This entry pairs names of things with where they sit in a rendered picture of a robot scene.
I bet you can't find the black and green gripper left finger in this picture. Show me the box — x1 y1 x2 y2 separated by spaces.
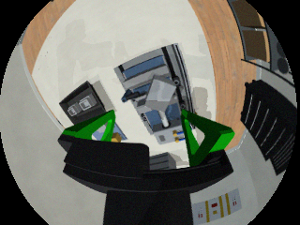
62 110 115 142

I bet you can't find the yellow brass block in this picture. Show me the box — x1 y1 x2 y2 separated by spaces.
112 132 122 143

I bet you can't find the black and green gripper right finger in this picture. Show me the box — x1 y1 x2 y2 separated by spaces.
181 109 235 167

